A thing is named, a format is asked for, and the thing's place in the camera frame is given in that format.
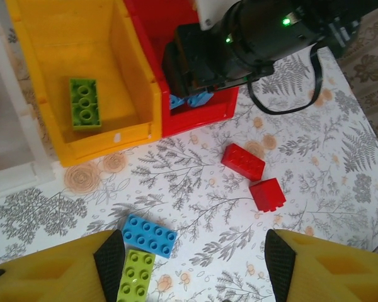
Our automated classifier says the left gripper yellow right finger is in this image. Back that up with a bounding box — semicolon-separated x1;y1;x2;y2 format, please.
266;228;378;302

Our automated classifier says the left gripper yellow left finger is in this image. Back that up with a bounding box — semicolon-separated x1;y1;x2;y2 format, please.
0;228;127;302

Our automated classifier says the long blue lego brick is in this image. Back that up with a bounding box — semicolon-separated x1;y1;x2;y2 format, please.
186;91;215;108
122;213;179;260
169;94;186;111

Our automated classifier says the long green lego brick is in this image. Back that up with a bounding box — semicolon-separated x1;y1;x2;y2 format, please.
116;249;157;302
68;77;103;132

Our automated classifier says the long red lego brick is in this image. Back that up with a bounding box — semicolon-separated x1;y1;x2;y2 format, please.
220;143;266;182

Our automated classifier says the red plastic bin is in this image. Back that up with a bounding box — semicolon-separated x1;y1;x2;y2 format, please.
122;0;240;138

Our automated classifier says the yellow plastic bin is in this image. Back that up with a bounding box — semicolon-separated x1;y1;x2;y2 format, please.
4;0;162;167

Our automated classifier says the white plastic bin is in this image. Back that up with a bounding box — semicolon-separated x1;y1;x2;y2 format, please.
0;0;58;202

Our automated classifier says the small red lego brick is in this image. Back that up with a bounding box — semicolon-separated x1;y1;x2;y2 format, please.
248;177;287;212

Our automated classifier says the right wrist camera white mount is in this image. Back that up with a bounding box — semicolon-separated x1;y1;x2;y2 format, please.
192;0;232;31

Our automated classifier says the right gripper thin black cable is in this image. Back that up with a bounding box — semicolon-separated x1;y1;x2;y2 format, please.
246;43;323;115

